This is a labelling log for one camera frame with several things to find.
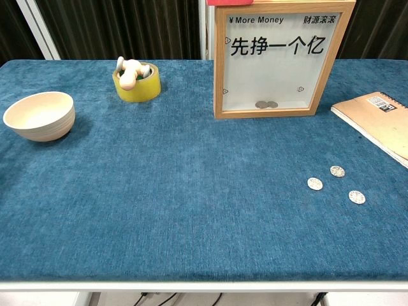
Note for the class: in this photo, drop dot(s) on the silver coin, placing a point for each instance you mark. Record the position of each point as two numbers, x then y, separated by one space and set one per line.
337 171
315 183
356 197

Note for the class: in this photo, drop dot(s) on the blue fabric tablecloth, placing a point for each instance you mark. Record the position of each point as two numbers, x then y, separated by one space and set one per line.
191 191

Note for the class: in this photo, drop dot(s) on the grey coin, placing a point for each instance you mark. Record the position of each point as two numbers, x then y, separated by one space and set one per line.
272 104
261 104

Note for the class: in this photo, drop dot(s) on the yellow tape roll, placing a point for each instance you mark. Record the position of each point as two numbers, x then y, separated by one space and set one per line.
143 90

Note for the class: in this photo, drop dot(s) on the dark pleated curtain panel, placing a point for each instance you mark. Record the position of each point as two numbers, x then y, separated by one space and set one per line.
9 25
127 28
376 28

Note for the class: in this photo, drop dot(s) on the cream bowl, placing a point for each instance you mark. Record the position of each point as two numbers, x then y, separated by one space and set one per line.
48 127

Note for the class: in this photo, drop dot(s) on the brown spiral notebook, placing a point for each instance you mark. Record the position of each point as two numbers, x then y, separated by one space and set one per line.
376 124

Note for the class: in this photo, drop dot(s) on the wooden frame money box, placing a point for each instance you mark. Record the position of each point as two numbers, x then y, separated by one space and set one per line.
274 73

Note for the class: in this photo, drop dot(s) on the white partition post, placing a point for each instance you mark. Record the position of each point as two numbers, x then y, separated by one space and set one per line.
206 32
40 35

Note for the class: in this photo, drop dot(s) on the white table frame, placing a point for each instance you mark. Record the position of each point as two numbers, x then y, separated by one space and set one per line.
204 286

